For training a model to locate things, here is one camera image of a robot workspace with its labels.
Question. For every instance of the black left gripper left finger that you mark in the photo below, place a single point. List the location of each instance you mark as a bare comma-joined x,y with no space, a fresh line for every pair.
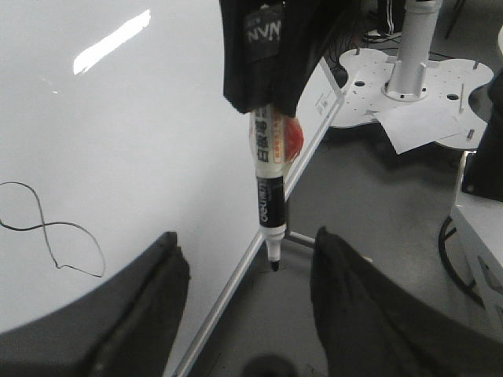
125,327

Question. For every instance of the whiteboard marker with black tape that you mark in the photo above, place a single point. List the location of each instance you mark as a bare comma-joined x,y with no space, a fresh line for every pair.
271,49

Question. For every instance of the white paper sheet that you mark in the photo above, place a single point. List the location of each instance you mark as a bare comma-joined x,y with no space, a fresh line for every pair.
414,125

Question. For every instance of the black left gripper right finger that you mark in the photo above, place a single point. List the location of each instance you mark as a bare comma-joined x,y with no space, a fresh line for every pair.
370,326

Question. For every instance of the white whiteboard with aluminium frame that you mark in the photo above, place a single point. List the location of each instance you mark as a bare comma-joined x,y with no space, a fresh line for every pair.
114,129

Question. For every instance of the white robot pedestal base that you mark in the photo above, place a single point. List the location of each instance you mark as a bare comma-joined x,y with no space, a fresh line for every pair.
377,81

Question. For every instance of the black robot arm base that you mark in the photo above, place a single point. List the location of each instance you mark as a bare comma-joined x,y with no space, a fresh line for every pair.
483,173

